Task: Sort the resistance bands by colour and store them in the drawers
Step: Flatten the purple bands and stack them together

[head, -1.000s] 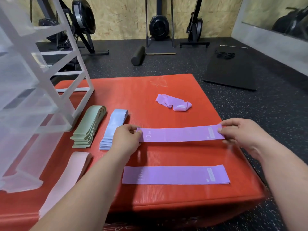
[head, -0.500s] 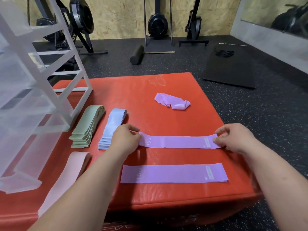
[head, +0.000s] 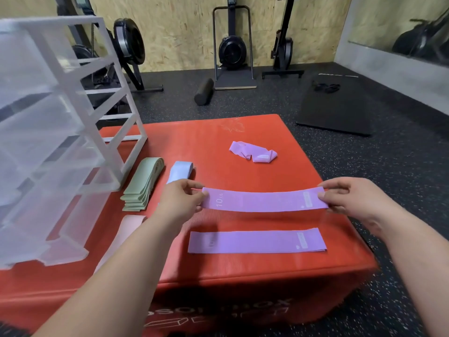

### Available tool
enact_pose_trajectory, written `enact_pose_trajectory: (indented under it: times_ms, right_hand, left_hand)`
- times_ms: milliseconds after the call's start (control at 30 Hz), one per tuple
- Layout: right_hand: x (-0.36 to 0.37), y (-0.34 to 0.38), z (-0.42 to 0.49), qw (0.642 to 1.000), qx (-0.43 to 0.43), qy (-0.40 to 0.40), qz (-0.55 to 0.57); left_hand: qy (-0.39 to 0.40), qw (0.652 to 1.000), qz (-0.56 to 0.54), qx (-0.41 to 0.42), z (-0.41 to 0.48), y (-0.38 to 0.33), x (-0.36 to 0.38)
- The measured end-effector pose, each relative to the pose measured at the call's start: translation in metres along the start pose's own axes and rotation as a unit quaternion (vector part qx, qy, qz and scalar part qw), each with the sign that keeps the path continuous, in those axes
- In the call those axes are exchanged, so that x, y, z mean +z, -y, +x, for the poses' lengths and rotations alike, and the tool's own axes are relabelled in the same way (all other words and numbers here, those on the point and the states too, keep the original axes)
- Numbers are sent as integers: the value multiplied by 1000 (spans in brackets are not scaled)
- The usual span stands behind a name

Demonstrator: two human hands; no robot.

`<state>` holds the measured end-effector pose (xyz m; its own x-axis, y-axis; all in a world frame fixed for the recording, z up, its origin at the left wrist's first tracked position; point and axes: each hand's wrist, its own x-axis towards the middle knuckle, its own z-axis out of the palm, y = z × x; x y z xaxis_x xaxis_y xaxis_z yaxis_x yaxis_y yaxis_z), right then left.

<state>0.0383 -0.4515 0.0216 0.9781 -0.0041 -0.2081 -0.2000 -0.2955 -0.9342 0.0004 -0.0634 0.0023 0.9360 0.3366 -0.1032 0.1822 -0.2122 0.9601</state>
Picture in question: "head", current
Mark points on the black ski machine with stand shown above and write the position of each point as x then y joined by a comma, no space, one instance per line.
232,52

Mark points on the person's right hand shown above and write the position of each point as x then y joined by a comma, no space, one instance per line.
364,203

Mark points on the black exercise mat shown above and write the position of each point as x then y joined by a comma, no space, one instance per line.
333,108

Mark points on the black upright rowing machine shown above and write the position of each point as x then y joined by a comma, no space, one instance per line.
283,52

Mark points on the person's left forearm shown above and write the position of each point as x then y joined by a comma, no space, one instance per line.
108,280

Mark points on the person's left hand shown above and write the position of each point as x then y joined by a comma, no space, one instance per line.
179,203

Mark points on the clear plastic drawer unit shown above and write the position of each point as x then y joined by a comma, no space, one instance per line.
135,150

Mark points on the person's right forearm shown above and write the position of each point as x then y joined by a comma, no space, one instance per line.
421,263

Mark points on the black foam roller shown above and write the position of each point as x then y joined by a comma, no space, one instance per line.
204,92

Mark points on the translucent plastic drawer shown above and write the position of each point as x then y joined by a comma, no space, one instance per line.
24,66
24,238
66,249
38,147

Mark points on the red soft plyo box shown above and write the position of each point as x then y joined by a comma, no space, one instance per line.
210,136

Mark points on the wall mirror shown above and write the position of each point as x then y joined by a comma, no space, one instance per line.
375,21

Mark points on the stack of pink bands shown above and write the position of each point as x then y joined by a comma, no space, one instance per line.
121,235

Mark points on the stack of green bands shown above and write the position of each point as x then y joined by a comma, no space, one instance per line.
142,182

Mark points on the stack of blue bands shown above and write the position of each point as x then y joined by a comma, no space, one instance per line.
179,170

